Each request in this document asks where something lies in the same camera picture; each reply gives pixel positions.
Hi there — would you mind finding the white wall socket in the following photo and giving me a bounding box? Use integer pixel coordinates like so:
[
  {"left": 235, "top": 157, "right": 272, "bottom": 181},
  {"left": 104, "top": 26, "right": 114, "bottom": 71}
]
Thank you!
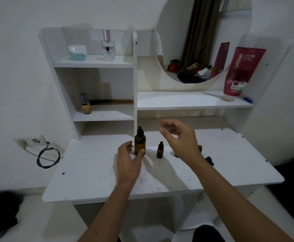
[{"left": 13, "top": 135, "right": 48, "bottom": 147}]

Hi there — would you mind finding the black coiled cable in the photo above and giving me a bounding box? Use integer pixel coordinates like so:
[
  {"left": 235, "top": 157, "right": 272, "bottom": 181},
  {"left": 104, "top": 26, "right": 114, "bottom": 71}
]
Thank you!
[{"left": 37, "top": 142, "right": 61, "bottom": 169}]

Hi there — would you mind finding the person's right hand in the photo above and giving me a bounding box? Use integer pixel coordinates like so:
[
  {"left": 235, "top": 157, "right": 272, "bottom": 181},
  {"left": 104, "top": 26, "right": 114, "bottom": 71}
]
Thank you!
[{"left": 159, "top": 119, "right": 204, "bottom": 167}]

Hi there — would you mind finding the small yellow label bottle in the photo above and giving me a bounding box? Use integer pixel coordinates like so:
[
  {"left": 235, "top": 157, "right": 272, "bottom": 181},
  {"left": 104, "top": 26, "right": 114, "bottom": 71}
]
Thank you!
[{"left": 79, "top": 93, "right": 92, "bottom": 115}]

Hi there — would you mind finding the red cosmetic tube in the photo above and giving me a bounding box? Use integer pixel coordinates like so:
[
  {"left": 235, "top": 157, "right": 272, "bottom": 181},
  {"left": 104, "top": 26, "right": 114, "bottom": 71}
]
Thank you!
[{"left": 223, "top": 46, "right": 266, "bottom": 102}]

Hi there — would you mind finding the white and blue cream jar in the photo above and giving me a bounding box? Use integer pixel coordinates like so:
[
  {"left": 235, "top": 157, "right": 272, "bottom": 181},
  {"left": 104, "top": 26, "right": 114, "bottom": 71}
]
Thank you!
[{"left": 68, "top": 45, "right": 87, "bottom": 61}]

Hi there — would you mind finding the person's right leg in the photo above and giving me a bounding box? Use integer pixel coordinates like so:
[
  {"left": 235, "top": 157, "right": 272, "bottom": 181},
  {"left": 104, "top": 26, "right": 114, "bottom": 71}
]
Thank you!
[{"left": 192, "top": 225, "right": 226, "bottom": 242}]

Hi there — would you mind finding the brown comb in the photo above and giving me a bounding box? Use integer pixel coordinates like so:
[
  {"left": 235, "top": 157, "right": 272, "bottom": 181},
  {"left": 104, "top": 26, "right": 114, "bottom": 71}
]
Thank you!
[{"left": 89, "top": 99, "right": 134, "bottom": 106}]

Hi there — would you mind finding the person's left forearm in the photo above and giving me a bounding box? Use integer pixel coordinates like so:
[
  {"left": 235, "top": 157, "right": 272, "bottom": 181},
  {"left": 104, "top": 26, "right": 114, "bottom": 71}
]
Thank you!
[{"left": 77, "top": 180, "right": 140, "bottom": 242}]

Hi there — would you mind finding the white vanity desk with shelves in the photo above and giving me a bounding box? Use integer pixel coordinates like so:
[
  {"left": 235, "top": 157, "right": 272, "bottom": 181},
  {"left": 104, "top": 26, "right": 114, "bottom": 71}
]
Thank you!
[{"left": 38, "top": 27, "right": 294, "bottom": 242}]

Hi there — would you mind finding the person's left hand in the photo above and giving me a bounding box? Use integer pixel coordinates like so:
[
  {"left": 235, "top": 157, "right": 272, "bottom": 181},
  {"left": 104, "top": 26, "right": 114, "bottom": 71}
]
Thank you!
[{"left": 116, "top": 140, "right": 146, "bottom": 187}]

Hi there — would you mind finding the black green bag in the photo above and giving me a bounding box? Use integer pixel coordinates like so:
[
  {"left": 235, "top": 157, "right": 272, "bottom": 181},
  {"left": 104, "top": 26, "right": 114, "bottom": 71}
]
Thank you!
[{"left": 267, "top": 147, "right": 294, "bottom": 230}]

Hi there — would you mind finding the large amber glass bottle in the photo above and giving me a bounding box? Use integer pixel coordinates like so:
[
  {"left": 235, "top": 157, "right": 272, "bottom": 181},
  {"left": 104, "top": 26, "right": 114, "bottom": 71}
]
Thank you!
[{"left": 134, "top": 134, "right": 147, "bottom": 156}]

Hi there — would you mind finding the round mirror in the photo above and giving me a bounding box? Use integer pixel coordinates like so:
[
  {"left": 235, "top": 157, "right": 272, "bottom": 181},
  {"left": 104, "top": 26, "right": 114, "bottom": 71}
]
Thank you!
[{"left": 154, "top": 0, "right": 252, "bottom": 84}]

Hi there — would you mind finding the clear perfume bottle pink cap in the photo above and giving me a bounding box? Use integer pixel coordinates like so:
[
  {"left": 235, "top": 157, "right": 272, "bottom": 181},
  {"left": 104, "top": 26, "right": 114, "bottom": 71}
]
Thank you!
[{"left": 101, "top": 29, "right": 116, "bottom": 62}]

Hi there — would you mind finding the person's right forearm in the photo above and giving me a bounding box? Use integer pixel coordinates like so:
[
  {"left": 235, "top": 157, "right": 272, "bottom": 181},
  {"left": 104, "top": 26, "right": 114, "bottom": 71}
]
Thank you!
[{"left": 190, "top": 156, "right": 294, "bottom": 242}]

